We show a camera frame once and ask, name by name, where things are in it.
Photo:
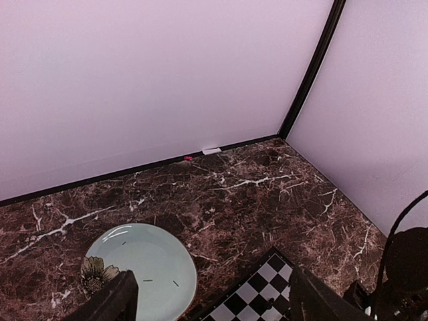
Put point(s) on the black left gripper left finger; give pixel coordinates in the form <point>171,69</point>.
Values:
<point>118,296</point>

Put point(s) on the white tape piece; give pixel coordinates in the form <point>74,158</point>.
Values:
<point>211,151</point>

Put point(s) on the black grey chessboard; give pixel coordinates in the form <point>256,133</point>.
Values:
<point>262,294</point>

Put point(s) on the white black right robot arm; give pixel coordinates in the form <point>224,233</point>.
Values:
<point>404,293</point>

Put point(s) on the right black frame post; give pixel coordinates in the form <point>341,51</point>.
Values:
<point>313,68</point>

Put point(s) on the pale green flower plate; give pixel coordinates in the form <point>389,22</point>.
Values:
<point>164,269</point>

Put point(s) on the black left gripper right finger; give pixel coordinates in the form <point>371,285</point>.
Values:
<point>311,299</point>

